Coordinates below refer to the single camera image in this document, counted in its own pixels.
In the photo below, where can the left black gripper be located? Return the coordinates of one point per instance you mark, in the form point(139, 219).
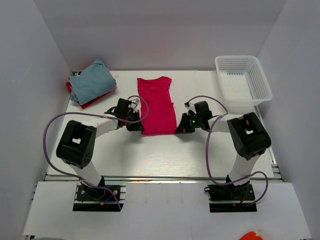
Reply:
point(137, 127)

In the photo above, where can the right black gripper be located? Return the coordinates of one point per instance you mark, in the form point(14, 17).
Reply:
point(184, 127)

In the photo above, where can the magenta red t shirt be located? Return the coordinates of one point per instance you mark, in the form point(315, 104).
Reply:
point(157, 106)

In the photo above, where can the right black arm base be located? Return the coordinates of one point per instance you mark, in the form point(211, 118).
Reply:
point(231, 199)

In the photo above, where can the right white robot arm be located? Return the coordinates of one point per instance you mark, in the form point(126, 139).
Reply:
point(249, 137)

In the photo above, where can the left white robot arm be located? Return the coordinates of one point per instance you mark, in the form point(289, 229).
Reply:
point(76, 146)

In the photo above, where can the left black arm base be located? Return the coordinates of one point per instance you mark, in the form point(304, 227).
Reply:
point(94, 200)

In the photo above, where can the folded light blue t shirt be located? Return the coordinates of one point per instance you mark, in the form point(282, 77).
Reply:
point(93, 82)

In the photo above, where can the white perforated plastic basket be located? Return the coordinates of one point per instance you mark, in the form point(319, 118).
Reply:
point(242, 81)

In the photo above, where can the orange object at bottom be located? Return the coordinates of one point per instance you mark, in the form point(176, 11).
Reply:
point(251, 236)

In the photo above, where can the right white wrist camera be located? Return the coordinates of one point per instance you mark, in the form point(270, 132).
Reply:
point(190, 107)

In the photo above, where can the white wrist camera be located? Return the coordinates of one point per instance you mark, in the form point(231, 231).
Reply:
point(136, 101)
point(190, 107)

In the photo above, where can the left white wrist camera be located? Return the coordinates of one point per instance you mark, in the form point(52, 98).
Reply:
point(136, 101)

